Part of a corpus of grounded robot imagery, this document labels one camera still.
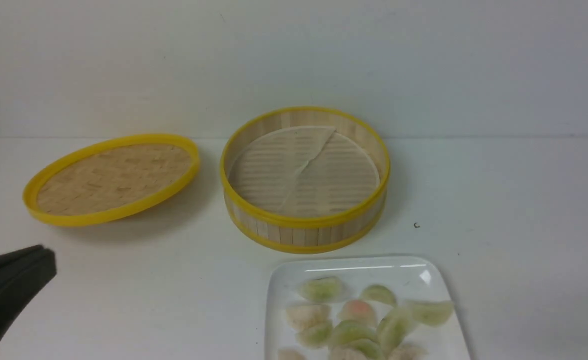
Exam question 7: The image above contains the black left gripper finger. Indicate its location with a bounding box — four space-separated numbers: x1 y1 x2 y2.
0 244 57 341

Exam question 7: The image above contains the white square plate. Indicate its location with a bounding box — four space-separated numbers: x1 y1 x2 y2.
260 255 472 360

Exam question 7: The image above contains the bamboo steamer lid yellow rim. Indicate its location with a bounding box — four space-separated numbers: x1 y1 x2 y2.
22 133 201 227

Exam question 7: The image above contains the white dumpling bottom left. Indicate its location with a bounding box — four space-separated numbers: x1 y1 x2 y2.
276 348 307 360

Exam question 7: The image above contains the white dumpling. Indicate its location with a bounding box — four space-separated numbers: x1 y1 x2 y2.
328 346 368 360
387 342 428 360
276 348 307 360
285 303 331 332

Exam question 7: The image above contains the green dumpling lower left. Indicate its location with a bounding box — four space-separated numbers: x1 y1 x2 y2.
295 319 334 350

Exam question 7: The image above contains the green dumpling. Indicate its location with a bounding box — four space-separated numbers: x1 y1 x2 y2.
345 338 386 360
327 320 378 349
359 284 398 307
376 305 417 355
406 300 454 328
295 319 334 350
296 276 349 304

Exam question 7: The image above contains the bamboo steamer basket yellow rim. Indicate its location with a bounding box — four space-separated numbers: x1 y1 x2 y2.
220 106 391 255

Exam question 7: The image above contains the green dumpling top left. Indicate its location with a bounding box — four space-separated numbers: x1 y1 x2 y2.
296 276 349 304

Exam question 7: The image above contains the white steamer liner cloth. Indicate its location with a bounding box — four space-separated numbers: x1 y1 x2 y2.
227 126 380 218

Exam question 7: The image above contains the white dumpling bottom middle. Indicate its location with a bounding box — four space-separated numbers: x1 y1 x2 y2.
328 346 368 360

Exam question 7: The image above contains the pink dumpling centre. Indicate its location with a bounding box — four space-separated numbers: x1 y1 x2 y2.
337 299 377 327

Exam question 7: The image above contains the green dumpling bottom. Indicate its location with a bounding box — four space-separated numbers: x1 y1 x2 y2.
345 338 386 360

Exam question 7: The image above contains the green dumpling top middle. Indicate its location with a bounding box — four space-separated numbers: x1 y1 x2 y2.
359 284 398 307

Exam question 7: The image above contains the green dumpling right centre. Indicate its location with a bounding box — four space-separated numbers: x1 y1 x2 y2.
376 305 417 355

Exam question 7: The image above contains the white dumpling bottom right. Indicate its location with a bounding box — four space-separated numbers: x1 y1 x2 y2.
387 342 428 360

